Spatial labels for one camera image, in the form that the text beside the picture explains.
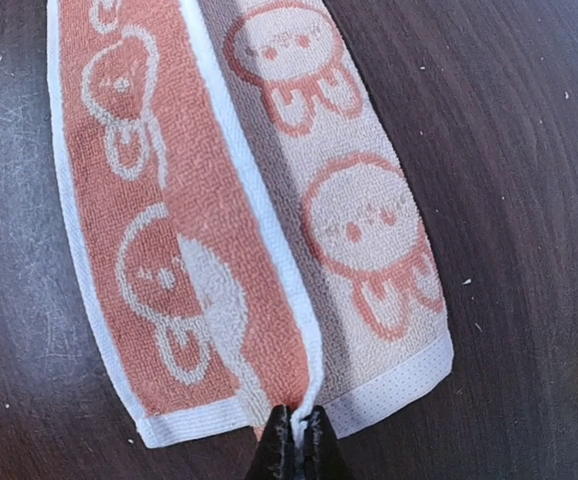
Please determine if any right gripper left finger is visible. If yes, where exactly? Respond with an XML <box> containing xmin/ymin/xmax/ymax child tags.
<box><xmin>248</xmin><ymin>405</ymin><xmax>297</xmax><ymax>480</ymax></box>

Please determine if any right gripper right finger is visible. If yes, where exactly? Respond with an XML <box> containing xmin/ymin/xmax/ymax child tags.
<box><xmin>301</xmin><ymin>405</ymin><xmax>355</xmax><ymax>480</ymax></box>

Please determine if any orange bunny pattern towel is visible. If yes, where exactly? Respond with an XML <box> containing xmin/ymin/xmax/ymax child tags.
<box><xmin>47</xmin><ymin>1</ymin><xmax>454</xmax><ymax>448</ymax></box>

